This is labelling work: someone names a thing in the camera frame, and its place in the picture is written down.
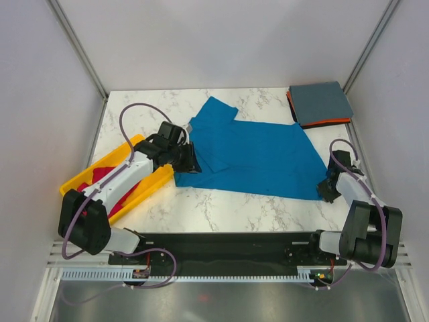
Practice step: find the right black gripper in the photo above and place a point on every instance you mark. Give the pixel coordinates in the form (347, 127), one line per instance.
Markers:
(326, 196)

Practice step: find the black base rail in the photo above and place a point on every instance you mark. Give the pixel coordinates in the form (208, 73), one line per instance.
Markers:
(231, 254)

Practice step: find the right aluminium corner post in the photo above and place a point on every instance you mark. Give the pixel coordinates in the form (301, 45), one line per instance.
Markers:
(386, 16)

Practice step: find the left aluminium corner post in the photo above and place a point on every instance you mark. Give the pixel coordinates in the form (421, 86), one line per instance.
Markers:
(77, 46)

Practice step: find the folded grey blue shirt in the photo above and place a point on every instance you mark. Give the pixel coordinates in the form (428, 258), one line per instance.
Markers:
(319, 102)

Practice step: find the blue t shirt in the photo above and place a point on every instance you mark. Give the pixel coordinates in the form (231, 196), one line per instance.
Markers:
(252, 157)

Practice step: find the folded orange shirt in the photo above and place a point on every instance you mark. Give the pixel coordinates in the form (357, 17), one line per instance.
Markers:
(330, 121)

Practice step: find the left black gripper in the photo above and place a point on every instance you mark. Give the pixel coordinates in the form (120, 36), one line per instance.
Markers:
(191, 165)

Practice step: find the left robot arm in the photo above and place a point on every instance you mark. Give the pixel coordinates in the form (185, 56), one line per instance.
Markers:
(84, 214)

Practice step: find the white slotted cable duct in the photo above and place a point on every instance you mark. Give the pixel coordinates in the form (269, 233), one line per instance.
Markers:
(132, 275)

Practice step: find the aluminium corner post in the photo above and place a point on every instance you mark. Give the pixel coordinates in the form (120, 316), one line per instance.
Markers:
(77, 46)
(386, 16)

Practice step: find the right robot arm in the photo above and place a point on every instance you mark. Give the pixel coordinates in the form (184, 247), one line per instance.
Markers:
(371, 233)

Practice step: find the yellow plastic bin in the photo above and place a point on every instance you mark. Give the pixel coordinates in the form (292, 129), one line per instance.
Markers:
(141, 191)

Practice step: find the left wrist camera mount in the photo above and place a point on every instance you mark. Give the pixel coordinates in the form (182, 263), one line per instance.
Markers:
(187, 127)

